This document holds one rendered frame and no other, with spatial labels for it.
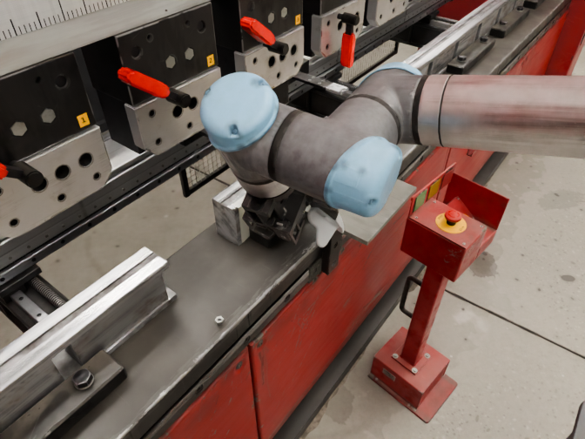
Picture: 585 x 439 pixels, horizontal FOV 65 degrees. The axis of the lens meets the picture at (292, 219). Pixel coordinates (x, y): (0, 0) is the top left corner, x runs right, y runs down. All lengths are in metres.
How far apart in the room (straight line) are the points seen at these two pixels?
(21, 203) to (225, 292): 0.41
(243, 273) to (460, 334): 1.23
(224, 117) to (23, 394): 0.49
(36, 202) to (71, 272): 1.68
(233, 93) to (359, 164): 0.13
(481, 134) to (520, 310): 1.66
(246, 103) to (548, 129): 0.27
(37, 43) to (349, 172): 0.33
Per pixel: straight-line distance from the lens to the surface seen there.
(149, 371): 0.79
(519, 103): 0.49
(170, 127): 0.65
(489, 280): 2.18
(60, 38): 0.55
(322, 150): 0.42
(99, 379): 0.77
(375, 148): 0.42
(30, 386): 0.76
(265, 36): 0.70
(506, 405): 1.85
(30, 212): 0.58
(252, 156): 0.45
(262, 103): 0.43
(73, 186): 0.60
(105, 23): 0.57
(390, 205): 0.84
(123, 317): 0.80
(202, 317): 0.82
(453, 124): 0.50
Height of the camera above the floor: 1.53
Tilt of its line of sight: 42 degrees down
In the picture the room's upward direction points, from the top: straight up
